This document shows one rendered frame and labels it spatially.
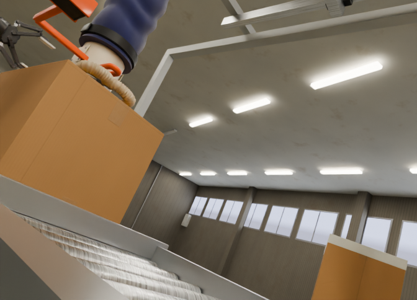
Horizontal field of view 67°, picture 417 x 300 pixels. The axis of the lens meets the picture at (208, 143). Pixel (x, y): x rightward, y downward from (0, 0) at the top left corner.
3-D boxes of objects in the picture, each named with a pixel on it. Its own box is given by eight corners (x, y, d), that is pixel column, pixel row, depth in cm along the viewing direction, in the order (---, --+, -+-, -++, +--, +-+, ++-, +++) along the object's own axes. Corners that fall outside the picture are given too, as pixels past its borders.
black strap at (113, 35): (144, 69, 123) (149, 61, 124) (97, 25, 107) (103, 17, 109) (113, 73, 138) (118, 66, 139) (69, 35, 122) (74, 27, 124)
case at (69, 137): (110, 243, 98) (164, 134, 111) (-24, 196, 71) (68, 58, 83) (38, 202, 138) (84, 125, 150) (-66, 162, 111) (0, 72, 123)
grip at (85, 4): (89, 17, 82) (98, 4, 83) (60, -9, 76) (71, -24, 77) (74, 23, 87) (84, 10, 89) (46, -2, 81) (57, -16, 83)
